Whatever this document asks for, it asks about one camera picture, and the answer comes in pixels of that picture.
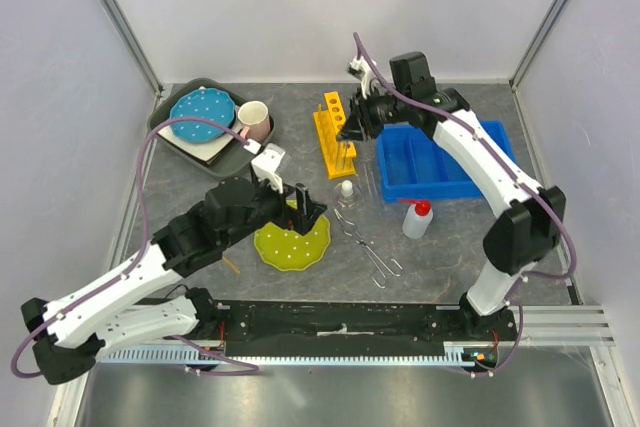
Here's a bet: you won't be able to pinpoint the yellow test tube rack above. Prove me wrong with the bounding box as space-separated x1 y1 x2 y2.
313 91 357 179

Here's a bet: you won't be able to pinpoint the white wash bottle red cap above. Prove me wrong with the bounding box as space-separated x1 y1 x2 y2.
400 198 434 239

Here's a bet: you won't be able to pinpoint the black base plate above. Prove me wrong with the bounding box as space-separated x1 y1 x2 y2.
186 300 516 354

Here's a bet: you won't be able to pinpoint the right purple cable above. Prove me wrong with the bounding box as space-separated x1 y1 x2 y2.
352 31 578 378

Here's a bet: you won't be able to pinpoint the metal crucible tongs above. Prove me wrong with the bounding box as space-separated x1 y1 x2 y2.
333 208 404 289

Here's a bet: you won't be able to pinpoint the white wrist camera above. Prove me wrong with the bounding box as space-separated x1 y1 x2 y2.
251 143 286 194
346 54 378 99

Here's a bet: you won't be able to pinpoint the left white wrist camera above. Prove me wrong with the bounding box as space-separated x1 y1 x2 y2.
251 143 286 194

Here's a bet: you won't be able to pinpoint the grey plastic tray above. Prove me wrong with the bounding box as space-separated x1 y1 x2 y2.
148 78 252 179

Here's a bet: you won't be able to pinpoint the white square plate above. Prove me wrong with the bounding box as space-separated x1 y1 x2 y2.
158 121 236 164

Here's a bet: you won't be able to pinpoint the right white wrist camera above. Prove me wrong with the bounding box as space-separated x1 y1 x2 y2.
346 54 378 99

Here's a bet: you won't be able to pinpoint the glass flask white stopper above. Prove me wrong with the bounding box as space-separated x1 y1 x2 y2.
334 180 362 209

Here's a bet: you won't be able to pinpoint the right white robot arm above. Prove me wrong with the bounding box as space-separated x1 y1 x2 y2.
337 52 566 341

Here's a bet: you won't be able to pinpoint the blue dotted plate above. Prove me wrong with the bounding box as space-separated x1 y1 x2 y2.
169 87 235 144

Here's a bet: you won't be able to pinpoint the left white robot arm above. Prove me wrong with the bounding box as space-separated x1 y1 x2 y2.
21 177 327 385

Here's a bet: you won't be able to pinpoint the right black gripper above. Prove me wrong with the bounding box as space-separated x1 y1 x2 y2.
337 84 411 143

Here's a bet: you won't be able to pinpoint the green dotted plate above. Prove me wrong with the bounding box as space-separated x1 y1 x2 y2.
254 215 331 272

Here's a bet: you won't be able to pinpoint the slotted cable duct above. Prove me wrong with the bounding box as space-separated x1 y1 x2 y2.
100 342 497 368

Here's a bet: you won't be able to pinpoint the pink mug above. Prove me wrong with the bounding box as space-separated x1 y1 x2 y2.
237 101 271 142

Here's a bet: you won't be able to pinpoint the blue plastic bin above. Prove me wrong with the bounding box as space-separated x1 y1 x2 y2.
376 119 521 204

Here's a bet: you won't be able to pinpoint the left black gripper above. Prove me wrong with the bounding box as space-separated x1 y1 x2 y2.
222 173 327 249

